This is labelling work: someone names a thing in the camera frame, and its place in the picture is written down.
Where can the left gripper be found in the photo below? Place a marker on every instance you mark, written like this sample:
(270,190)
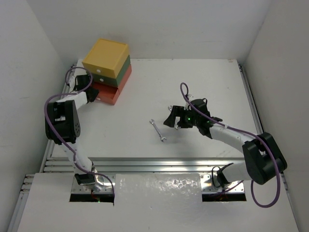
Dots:
(91,93)

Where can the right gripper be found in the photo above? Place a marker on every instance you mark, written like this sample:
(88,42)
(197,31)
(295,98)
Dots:
(177,110)

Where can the silver wrench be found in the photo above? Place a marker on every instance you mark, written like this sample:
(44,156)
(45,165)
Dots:
(162,138)
(170,109)

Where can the green drawer box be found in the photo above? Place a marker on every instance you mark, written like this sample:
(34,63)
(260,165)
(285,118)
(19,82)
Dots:
(114,78)

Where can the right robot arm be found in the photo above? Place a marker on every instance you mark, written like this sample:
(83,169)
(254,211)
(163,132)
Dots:
(262,156)

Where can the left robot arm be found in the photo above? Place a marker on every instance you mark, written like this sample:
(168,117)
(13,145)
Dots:
(63,127)

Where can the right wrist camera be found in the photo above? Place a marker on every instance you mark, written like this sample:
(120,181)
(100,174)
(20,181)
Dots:
(188,98)

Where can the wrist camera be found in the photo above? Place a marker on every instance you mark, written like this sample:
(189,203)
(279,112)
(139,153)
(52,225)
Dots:
(188,98)
(72,82)

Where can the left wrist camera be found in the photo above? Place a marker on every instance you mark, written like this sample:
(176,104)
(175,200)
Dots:
(72,82)

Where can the aluminium rail frame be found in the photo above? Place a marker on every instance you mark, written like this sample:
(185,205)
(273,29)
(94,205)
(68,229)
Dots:
(159,185)

